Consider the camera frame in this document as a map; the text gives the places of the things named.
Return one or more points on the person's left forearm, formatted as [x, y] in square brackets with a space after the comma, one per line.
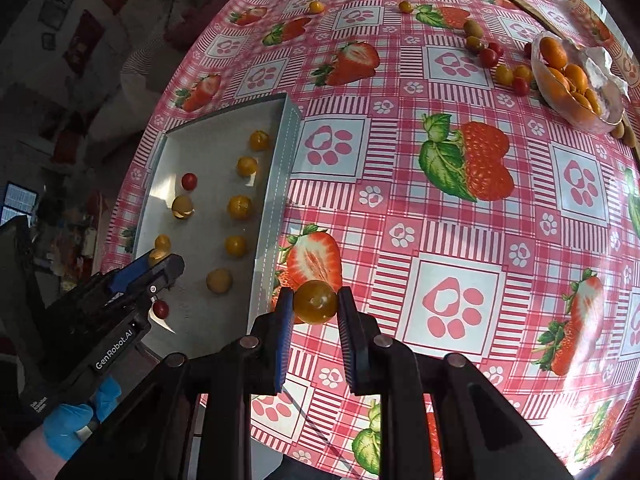
[35, 455]

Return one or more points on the large red wall poster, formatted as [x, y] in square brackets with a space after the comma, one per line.
[84, 42]

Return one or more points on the clear plastic container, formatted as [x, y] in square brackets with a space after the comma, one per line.
[600, 67]

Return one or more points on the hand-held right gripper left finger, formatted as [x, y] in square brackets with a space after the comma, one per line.
[285, 340]

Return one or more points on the orange cherry tomato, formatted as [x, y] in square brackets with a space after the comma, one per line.
[315, 6]
[405, 6]

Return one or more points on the cluster of mixed cherry tomatoes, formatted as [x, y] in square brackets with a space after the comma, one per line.
[489, 57]

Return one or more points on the maroon cloth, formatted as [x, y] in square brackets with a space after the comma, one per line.
[187, 27]

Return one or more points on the pile of kumquats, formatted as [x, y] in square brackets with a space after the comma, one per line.
[557, 85]

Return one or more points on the person's left hand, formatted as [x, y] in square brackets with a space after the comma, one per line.
[67, 427]

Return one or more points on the large yellow brown tomato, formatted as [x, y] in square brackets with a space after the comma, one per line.
[314, 301]

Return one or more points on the red cherry tomato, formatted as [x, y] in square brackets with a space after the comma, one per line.
[189, 181]
[160, 308]

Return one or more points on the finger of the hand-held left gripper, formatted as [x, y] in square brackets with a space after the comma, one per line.
[150, 287]
[132, 274]

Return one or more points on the yellow green cherry tomato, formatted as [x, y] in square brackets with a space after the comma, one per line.
[181, 206]

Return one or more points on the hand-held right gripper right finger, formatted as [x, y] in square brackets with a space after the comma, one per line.
[350, 345]

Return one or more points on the framed wall picture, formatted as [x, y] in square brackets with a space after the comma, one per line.
[57, 5]

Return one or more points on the white shallow tray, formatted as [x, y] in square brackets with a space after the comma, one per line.
[210, 170]

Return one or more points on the strawberry printed pink tablecloth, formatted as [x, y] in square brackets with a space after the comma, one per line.
[400, 185]

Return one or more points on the olive small fruit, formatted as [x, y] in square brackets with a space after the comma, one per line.
[618, 130]

